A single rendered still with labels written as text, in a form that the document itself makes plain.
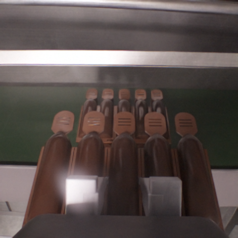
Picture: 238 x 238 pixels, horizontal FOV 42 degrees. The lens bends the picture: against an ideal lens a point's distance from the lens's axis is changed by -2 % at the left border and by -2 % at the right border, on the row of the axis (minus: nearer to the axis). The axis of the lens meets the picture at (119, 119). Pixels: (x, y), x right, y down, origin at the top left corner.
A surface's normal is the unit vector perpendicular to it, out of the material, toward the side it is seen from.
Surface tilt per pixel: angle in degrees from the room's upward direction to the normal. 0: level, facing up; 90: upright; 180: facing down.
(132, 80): 90
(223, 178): 90
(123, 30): 90
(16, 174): 90
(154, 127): 2
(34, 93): 2
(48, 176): 2
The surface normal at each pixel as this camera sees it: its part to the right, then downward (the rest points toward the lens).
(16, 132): 0.00, -0.72
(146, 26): -0.03, 0.69
